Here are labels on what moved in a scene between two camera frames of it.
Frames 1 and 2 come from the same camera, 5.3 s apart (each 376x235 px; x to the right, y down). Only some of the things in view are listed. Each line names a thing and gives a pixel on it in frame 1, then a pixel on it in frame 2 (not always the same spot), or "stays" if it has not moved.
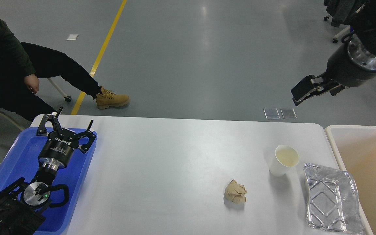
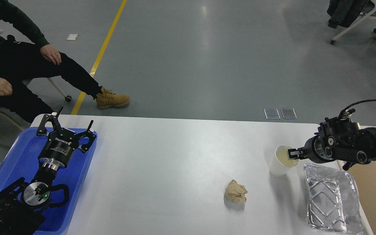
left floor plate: x=271 y=113 stays
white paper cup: x=285 y=157 stays
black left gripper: x=57 y=152 stays
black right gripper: x=350 y=64 → x=318 y=148
